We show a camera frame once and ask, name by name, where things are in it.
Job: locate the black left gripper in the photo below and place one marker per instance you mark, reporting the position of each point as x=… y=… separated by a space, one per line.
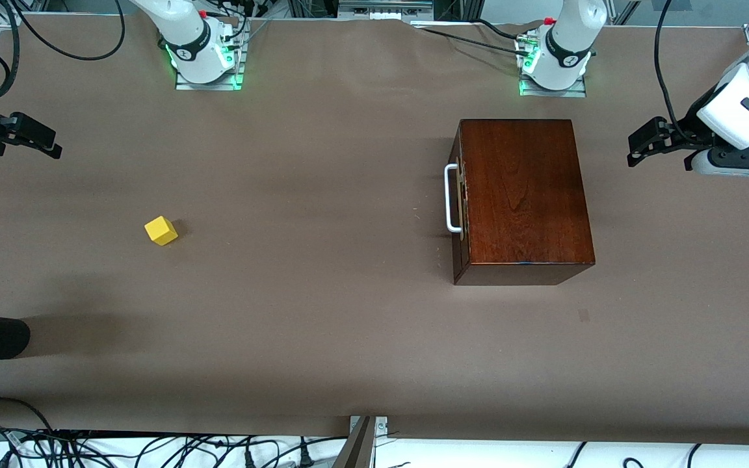
x=685 y=130

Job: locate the yellow block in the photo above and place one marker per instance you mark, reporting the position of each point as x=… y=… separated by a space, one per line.
x=161 y=231

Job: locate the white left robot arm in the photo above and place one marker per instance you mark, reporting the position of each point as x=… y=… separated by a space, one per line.
x=566 y=45

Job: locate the dark wooden cabinet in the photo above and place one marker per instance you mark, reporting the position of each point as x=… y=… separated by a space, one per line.
x=530 y=195

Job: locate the grey metal box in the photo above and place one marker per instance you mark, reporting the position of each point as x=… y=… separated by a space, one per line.
x=381 y=10

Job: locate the paper table cover sheet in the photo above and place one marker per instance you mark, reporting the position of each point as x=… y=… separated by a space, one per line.
x=283 y=325

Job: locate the black power plug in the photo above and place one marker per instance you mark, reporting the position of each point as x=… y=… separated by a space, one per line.
x=305 y=459
x=249 y=459

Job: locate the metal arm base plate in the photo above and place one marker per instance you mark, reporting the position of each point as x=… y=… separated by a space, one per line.
x=209 y=86
x=576 y=93

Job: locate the aluminium bracket with beam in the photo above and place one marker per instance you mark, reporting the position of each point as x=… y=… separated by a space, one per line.
x=361 y=448

